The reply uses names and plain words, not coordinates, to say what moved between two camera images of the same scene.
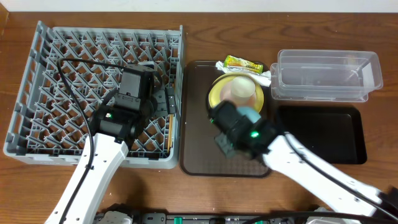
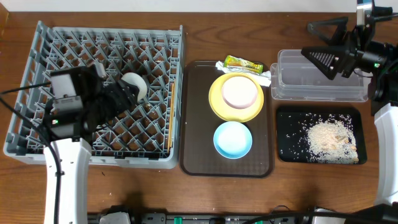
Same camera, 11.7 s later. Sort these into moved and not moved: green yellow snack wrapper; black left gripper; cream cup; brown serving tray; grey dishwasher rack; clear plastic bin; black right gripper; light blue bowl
Moved: black right gripper; light blue bowl; black left gripper; cream cup
Not moved: brown serving tray; grey dishwasher rack; green yellow snack wrapper; clear plastic bin
